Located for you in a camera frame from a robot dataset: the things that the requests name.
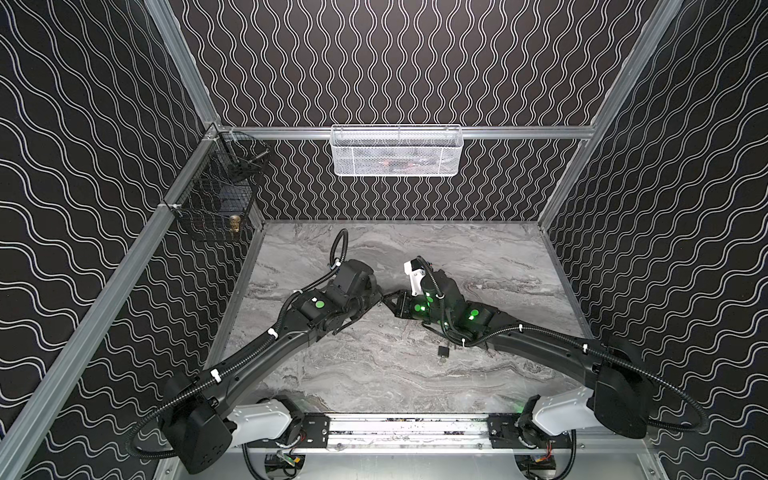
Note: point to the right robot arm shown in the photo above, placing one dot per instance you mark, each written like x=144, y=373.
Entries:
x=610, y=393

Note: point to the black wire basket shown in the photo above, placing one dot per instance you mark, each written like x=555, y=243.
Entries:
x=227, y=176

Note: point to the black padlock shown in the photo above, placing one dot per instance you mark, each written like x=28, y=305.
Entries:
x=443, y=354

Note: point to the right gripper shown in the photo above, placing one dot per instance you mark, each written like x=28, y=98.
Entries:
x=405, y=303

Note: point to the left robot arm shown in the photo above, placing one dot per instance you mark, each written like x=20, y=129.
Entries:
x=208, y=416

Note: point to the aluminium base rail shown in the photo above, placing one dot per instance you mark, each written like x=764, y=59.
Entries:
x=420, y=433

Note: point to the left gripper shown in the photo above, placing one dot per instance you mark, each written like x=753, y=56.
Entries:
x=372, y=293

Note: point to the brass object in basket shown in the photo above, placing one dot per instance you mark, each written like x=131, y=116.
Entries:
x=235, y=223

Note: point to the white mesh basket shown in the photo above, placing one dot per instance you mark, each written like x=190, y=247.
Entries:
x=396, y=150

